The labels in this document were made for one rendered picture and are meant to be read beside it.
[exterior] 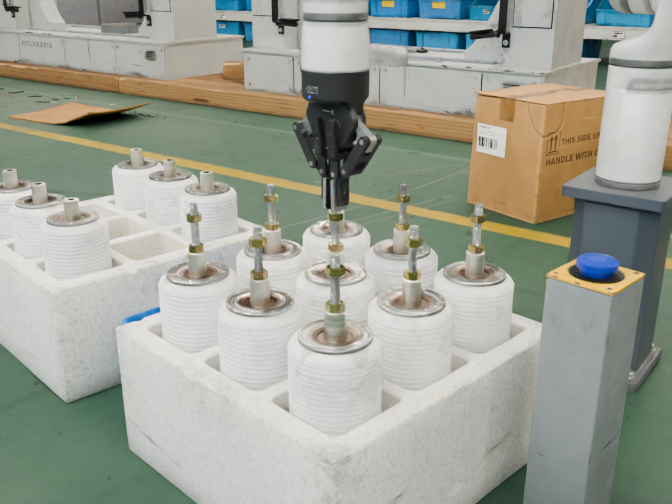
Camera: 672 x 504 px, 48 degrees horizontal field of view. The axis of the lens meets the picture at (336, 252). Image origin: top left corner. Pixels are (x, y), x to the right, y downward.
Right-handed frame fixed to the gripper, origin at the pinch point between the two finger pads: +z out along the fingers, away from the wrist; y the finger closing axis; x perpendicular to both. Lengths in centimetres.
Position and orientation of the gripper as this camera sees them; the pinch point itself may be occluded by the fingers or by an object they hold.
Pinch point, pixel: (335, 192)
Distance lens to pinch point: 87.9
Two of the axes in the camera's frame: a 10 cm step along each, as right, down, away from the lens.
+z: 0.0, 9.4, 3.5
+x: 7.4, -2.3, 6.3
